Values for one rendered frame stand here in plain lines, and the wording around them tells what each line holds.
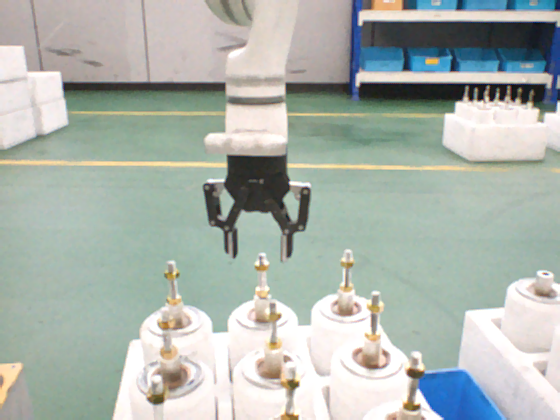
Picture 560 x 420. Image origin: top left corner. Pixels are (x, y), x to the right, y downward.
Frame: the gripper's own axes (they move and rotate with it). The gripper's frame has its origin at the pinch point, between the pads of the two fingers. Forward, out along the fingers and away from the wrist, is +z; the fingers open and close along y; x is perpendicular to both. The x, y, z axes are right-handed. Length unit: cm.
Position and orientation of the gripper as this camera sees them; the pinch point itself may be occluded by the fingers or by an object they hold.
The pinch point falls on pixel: (258, 249)
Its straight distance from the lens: 67.3
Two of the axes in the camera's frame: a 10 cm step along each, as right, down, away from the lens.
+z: 0.0, 9.5, 3.2
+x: -1.6, 3.2, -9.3
